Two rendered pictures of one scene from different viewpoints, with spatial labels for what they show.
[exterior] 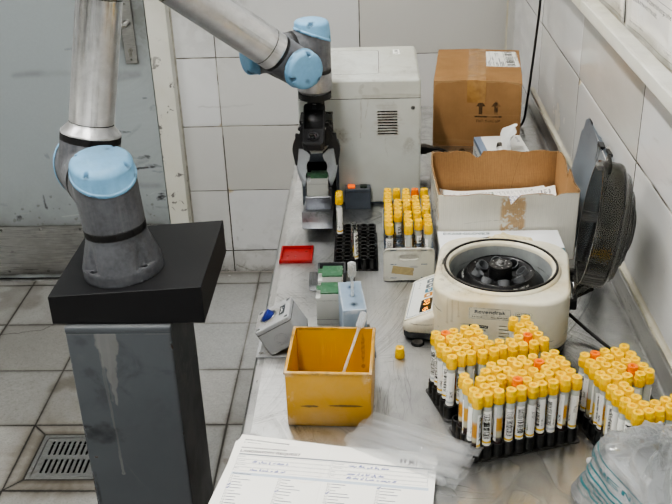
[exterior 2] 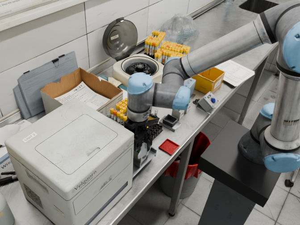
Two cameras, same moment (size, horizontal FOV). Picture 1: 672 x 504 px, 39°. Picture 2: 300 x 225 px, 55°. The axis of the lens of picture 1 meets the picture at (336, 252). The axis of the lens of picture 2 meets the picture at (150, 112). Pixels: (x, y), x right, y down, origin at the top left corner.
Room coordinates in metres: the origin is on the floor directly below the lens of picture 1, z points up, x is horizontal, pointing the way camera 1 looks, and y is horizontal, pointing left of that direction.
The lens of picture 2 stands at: (2.53, 0.43, 1.82)
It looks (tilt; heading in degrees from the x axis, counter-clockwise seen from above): 42 degrees down; 210
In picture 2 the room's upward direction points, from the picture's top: 5 degrees clockwise
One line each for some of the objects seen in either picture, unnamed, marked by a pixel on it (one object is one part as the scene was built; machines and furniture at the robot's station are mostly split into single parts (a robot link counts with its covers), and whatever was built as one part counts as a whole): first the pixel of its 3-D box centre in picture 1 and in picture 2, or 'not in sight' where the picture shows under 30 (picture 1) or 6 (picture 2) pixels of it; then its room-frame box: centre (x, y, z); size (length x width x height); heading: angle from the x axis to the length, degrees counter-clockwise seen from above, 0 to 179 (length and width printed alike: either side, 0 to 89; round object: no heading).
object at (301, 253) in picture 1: (296, 254); (169, 146); (1.75, 0.08, 0.88); 0.07 x 0.07 x 0.01; 87
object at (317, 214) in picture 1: (319, 198); (135, 162); (1.94, 0.03, 0.92); 0.21 x 0.07 x 0.05; 177
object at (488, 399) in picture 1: (486, 424); not in sight; (1.09, -0.21, 0.93); 0.02 x 0.02 x 0.11
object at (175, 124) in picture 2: (331, 275); (169, 121); (1.62, 0.01, 0.89); 0.09 x 0.05 x 0.04; 89
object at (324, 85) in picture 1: (313, 82); (139, 111); (1.94, 0.04, 1.19); 0.08 x 0.08 x 0.05
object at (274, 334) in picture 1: (292, 326); (205, 100); (1.40, 0.08, 0.92); 0.13 x 0.07 x 0.08; 87
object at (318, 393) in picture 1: (332, 375); (207, 79); (1.23, 0.01, 0.93); 0.13 x 0.13 x 0.10; 85
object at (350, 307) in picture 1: (352, 320); (187, 91); (1.40, -0.02, 0.92); 0.10 x 0.07 x 0.10; 4
